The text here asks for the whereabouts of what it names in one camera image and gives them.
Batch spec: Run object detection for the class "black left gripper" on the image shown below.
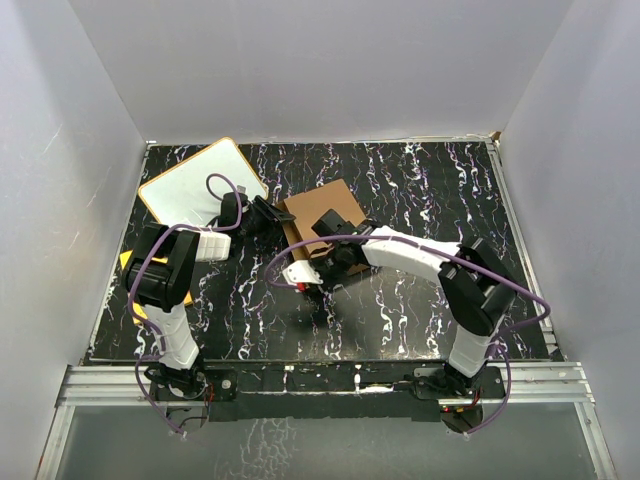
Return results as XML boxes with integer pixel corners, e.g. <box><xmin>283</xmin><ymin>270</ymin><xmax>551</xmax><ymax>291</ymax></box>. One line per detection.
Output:
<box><xmin>240</xmin><ymin>198</ymin><xmax>295</xmax><ymax>244</ymax></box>

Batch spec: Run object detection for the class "brown cardboard box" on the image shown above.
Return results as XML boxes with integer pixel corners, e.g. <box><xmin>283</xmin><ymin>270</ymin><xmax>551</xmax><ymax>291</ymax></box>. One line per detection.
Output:
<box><xmin>275</xmin><ymin>178</ymin><xmax>374</xmax><ymax>276</ymax></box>

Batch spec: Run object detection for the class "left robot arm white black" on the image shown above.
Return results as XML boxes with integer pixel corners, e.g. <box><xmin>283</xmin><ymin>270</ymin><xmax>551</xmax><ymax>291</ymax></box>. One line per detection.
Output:
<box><xmin>122</xmin><ymin>192</ymin><xmax>295</xmax><ymax>399</ymax></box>

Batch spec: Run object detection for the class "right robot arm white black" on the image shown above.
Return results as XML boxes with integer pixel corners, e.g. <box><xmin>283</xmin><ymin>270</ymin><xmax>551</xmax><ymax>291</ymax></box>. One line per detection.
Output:
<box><xmin>310</xmin><ymin>209</ymin><xmax>516</xmax><ymax>397</ymax></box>

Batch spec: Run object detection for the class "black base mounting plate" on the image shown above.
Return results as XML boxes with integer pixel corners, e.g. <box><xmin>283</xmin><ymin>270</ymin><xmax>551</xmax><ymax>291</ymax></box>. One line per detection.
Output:
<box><xmin>144</xmin><ymin>360</ymin><xmax>507</xmax><ymax>430</ymax></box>

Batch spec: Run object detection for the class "yellow notebook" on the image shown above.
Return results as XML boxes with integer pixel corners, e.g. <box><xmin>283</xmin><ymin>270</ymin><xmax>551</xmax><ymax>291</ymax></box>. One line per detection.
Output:
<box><xmin>118</xmin><ymin>249</ymin><xmax>195</xmax><ymax>324</ymax></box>

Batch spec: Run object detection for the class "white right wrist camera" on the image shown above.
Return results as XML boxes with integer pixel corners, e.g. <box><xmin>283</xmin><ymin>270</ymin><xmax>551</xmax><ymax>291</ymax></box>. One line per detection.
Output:
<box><xmin>282</xmin><ymin>260</ymin><xmax>323</xmax><ymax>291</ymax></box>

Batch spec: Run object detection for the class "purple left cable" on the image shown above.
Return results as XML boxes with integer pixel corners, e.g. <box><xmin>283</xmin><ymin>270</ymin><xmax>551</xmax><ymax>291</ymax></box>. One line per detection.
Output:
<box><xmin>127</xmin><ymin>173</ymin><xmax>246</xmax><ymax>441</ymax></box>

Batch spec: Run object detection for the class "whiteboard with orange frame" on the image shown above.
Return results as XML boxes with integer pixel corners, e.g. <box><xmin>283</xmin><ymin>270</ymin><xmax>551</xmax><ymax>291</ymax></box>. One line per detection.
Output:
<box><xmin>138</xmin><ymin>137</ymin><xmax>269</xmax><ymax>226</ymax></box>

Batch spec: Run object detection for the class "aluminium rail frame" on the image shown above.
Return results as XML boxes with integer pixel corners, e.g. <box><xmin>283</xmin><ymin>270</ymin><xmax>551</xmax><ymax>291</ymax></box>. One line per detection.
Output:
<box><xmin>37</xmin><ymin>363</ymin><xmax>617</xmax><ymax>479</ymax></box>

